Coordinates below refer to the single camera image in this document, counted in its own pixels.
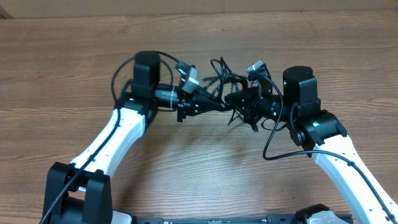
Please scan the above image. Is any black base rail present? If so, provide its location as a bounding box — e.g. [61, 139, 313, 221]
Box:
[108, 203, 354, 224]

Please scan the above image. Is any black cable bundle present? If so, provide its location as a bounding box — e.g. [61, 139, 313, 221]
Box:
[201, 57, 249, 127]

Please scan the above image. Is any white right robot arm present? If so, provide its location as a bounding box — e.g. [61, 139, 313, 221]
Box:
[224, 65, 397, 223]

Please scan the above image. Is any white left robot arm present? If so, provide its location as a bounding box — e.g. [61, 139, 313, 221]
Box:
[41, 51, 227, 224]

